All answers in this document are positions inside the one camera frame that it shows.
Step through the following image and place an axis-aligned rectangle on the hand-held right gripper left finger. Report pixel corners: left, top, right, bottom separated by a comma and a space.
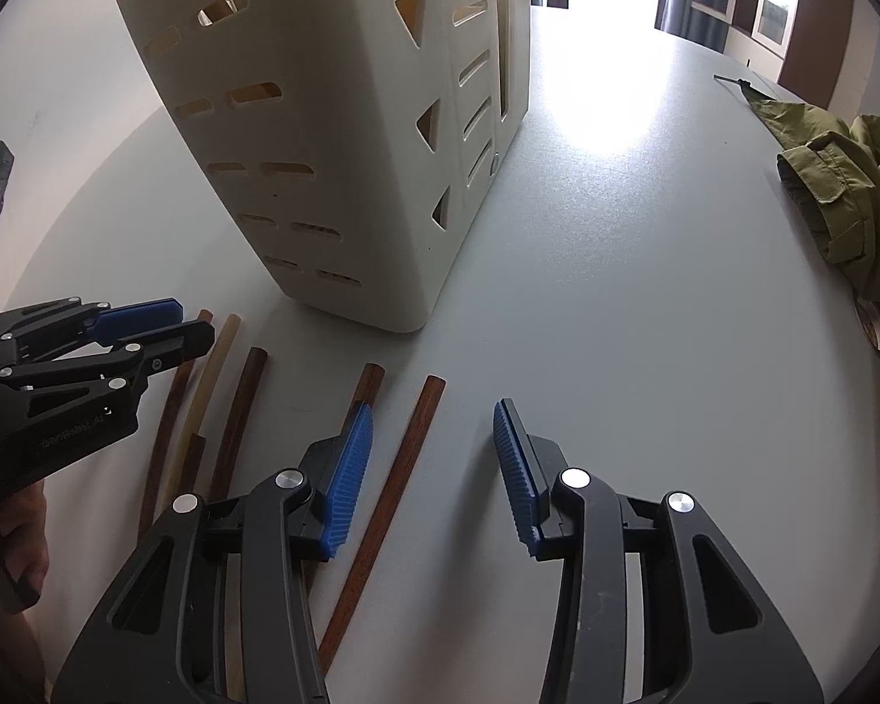
51, 400, 377, 704

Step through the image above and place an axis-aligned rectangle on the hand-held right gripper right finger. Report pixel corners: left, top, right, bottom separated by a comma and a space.
493, 397, 826, 704

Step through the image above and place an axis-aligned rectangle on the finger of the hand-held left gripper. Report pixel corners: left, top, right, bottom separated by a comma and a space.
0, 298, 184, 362
0, 319, 216, 419

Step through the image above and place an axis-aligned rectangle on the light bamboo chopstick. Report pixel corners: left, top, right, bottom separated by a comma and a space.
163, 314, 242, 500
224, 579, 249, 704

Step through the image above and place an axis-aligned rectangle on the dark brown wooden chopstick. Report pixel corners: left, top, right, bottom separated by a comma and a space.
160, 434, 208, 510
300, 363, 386, 595
315, 375, 447, 678
204, 347, 269, 507
138, 309, 215, 540

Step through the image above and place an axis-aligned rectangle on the cream plastic utensil holder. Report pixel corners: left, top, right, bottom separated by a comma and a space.
104, 0, 533, 334

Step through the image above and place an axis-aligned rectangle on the person's left forearm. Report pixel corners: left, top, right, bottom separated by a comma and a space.
0, 587, 49, 704

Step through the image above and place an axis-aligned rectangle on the person's left hand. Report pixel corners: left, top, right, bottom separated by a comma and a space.
0, 480, 51, 595

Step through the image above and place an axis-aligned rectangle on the tape roll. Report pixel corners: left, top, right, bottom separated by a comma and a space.
854, 299, 880, 360

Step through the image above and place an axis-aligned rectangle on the olive green jacket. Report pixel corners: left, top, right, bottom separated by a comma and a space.
748, 84, 880, 503

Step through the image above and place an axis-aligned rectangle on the wooden glass-door cabinet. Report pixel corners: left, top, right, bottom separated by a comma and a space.
726, 0, 808, 63

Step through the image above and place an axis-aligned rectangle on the brown wooden door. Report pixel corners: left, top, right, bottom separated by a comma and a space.
776, 0, 857, 113

